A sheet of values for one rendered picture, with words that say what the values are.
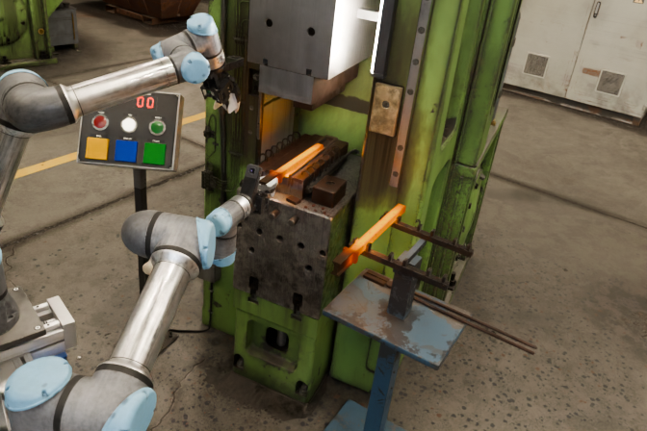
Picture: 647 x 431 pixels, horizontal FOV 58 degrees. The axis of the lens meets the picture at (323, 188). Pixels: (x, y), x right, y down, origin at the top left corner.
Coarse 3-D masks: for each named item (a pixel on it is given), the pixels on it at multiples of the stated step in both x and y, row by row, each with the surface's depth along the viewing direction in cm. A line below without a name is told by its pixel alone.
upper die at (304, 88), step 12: (264, 72) 193; (276, 72) 191; (288, 72) 189; (348, 72) 214; (264, 84) 194; (276, 84) 192; (288, 84) 191; (300, 84) 189; (312, 84) 187; (324, 84) 196; (336, 84) 206; (288, 96) 192; (300, 96) 190; (312, 96) 189
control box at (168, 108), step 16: (144, 96) 206; (160, 96) 207; (176, 96) 207; (96, 112) 205; (112, 112) 206; (128, 112) 206; (144, 112) 206; (160, 112) 207; (176, 112) 207; (80, 128) 205; (96, 128) 205; (112, 128) 205; (144, 128) 206; (176, 128) 207; (80, 144) 204; (112, 144) 205; (176, 144) 208; (80, 160) 204; (96, 160) 205; (112, 160) 205; (176, 160) 211
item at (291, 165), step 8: (320, 144) 228; (304, 152) 219; (312, 152) 220; (296, 160) 211; (304, 160) 215; (280, 168) 202; (288, 168) 203; (272, 176) 195; (280, 176) 197; (264, 184) 190
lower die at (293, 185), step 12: (288, 144) 232; (300, 144) 231; (312, 144) 232; (336, 144) 234; (348, 144) 238; (276, 156) 221; (288, 156) 220; (312, 156) 220; (324, 156) 223; (336, 156) 228; (264, 168) 210; (276, 168) 209; (300, 168) 211; (312, 168) 212; (288, 180) 206; (300, 180) 203; (312, 180) 211; (288, 192) 208; (300, 192) 205
